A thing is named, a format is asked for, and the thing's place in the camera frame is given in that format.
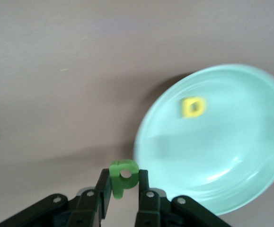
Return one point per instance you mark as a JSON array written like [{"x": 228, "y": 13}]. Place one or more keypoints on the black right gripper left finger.
[{"x": 102, "y": 196}]

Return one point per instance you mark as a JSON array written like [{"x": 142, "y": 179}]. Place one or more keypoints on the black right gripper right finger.
[{"x": 144, "y": 184}]

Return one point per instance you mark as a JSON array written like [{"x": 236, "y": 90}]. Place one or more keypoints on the green foam letter d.
[{"x": 116, "y": 179}]

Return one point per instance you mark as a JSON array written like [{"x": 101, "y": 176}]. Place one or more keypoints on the yellow foam letter a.
[{"x": 186, "y": 111}]

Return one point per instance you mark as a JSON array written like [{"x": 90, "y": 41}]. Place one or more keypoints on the light green plate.
[{"x": 210, "y": 153}]

